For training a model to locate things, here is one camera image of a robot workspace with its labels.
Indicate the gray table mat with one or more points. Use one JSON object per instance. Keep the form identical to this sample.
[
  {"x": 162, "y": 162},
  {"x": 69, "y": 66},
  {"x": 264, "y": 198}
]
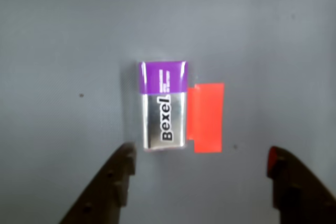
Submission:
[{"x": 65, "y": 51}]

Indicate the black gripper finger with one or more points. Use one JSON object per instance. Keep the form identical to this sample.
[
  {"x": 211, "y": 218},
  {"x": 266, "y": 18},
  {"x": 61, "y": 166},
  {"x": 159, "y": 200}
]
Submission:
[
  {"x": 105, "y": 195},
  {"x": 302, "y": 195}
]

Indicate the red tape marker patch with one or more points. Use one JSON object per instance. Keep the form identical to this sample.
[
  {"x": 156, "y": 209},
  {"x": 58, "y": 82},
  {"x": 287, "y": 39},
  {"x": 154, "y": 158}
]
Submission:
[{"x": 207, "y": 119}]

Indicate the purple silver Bexel battery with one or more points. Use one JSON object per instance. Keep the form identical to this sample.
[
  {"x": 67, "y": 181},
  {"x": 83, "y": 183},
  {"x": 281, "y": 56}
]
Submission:
[{"x": 162, "y": 103}]

